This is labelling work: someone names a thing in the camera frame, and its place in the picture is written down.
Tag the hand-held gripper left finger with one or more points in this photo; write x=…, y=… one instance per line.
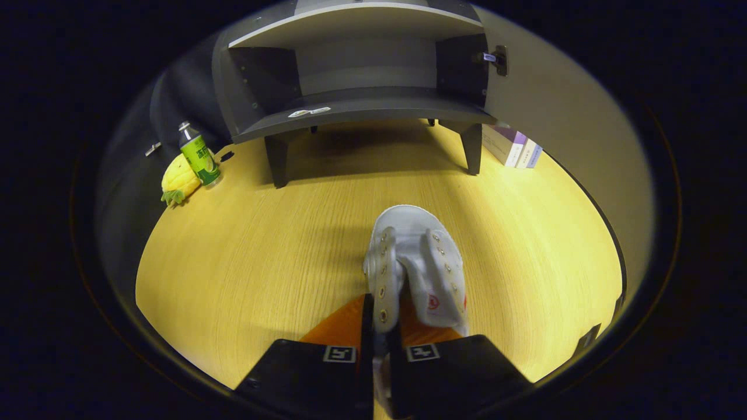
x=303, y=385

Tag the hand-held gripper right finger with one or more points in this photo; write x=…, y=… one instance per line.
x=461, y=379

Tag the white shoe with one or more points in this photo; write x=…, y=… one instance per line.
x=408, y=233

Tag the grey shoe cabinet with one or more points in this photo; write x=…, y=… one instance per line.
x=350, y=108

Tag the metal door hinge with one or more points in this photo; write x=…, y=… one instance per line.
x=499, y=58

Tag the purple white box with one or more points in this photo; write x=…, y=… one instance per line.
x=502, y=146

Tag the yellow pineapple plush toy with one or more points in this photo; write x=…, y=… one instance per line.
x=178, y=181

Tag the green drink bottle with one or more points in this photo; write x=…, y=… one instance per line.
x=200, y=157

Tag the black backdrop cloth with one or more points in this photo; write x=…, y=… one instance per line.
x=134, y=175

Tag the silver clip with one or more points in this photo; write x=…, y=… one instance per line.
x=153, y=149

